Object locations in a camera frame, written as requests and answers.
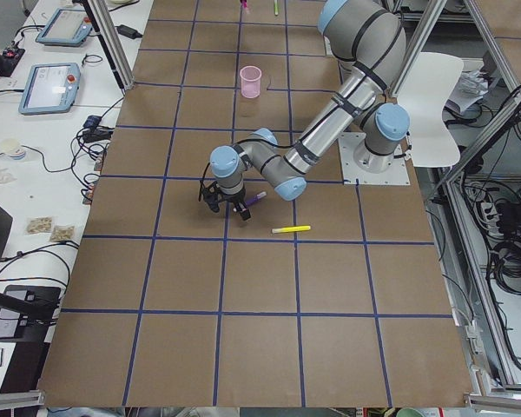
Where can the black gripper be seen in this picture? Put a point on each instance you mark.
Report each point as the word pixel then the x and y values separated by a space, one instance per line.
pixel 235 198

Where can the purple highlighter pen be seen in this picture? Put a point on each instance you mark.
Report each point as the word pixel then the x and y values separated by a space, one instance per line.
pixel 256 198

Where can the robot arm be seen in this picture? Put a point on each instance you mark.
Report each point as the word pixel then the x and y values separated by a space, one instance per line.
pixel 370 44

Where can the pink mesh cup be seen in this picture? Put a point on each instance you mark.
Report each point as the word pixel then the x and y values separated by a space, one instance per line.
pixel 250 77

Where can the white paper cup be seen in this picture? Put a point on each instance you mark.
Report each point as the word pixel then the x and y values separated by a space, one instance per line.
pixel 13 149

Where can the yellow highlighter pen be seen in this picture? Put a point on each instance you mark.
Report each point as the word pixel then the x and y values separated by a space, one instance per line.
pixel 291 229

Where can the white chair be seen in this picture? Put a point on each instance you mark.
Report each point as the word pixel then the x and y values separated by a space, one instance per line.
pixel 423 95

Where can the black power adapter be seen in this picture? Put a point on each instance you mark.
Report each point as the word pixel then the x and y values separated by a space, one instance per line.
pixel 128 32

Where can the lower teach pendant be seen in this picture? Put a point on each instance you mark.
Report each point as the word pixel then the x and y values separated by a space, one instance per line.
pixel 50 89

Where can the teach pendant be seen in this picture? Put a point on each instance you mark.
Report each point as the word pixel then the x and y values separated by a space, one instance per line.
pixel 67 27
pixel 50 89

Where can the black tablet stand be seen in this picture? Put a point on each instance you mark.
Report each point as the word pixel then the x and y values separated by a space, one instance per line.
pixel 26 312

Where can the upper teach pendant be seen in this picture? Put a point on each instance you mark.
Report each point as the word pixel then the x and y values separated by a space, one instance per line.
pixel 67 27

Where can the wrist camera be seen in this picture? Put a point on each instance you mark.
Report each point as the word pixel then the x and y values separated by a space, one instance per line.
pixel 210 194

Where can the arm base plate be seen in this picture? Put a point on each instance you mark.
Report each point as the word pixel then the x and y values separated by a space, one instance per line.
pixel 360 167

